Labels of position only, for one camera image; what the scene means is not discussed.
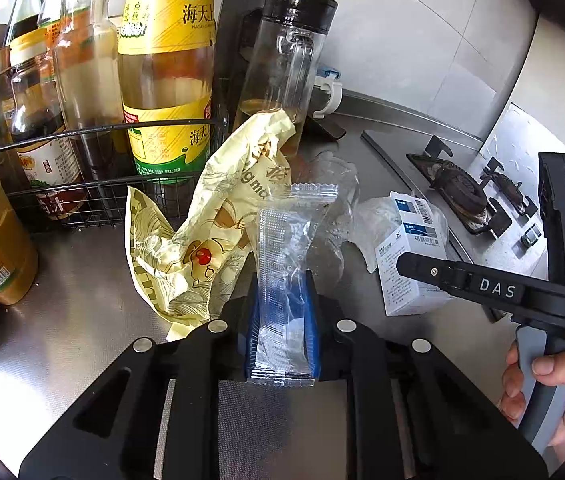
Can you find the left gas stove burner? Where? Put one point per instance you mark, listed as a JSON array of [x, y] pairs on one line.
[[476, 211]]

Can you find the person's right hand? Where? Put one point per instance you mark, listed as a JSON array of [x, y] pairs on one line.
[[557, 389]]

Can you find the clear plastic snack wrapper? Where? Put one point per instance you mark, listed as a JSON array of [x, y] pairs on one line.
[[285, 228]]

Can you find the right gas stove burner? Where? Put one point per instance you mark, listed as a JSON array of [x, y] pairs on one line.
[[493, 172]]

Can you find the glass oil dispenser black lid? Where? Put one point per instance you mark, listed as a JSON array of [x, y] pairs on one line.
[[284, 61]]

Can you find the dark soy sauce bottle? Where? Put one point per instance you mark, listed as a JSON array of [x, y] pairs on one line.
[[47, 162]]

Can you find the blue lid glass jar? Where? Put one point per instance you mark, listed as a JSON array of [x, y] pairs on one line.
[[327, 92]]

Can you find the crushed clear plastic bottle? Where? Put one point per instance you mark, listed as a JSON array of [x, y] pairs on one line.
[[341, 182]]

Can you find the steel gas cooktop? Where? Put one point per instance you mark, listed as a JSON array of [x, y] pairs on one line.
[[521, 249]]

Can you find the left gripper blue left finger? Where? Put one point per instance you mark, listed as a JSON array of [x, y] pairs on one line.
[[192, 370]]

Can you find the large yellow label vinegar bottle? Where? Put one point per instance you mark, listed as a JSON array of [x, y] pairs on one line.
[[166, 59]]

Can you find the black wire bottle rack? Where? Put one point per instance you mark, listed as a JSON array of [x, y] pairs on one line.
[[105, 199]]

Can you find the yellow paper bag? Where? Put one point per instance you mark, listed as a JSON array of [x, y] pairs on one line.
[[186, 275]]

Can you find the gas stove burner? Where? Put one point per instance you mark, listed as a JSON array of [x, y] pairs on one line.
[[476, 211], [493, 172]]

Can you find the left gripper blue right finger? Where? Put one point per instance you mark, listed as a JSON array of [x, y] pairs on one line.
[[369, 365]]

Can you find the clear plastic bag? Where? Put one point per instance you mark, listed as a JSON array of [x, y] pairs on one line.
[[372, 222]]

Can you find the white blue medicine box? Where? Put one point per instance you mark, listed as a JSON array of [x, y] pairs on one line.
[[418, 233]]

